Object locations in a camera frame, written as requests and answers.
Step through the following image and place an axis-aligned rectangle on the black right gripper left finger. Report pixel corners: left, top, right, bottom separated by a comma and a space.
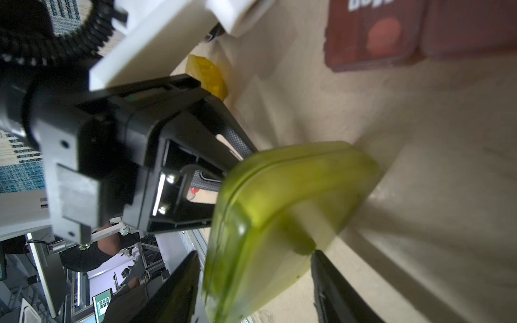
131, 250, 200, 322

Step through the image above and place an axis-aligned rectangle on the yellow two-compartment pillbox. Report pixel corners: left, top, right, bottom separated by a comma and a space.
185, 55, 228, 101

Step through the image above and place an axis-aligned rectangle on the maroon two-compartment pillbox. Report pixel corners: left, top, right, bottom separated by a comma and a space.
324, 0, 516, 72

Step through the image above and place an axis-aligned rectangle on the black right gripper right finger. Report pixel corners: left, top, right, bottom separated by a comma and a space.
311, 250, 383, 322

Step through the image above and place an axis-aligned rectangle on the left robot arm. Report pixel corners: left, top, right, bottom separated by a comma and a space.
1, 1, 256, 244

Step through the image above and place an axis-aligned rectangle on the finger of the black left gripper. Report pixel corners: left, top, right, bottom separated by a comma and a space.
139, 138, 226, 234
189, 94, 257, 170

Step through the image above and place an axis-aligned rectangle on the white pillbox with green lid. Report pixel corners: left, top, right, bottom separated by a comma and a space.
202, 141, 381, 322

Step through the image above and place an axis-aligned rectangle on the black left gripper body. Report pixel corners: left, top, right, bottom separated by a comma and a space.
28, 75, 210, 244

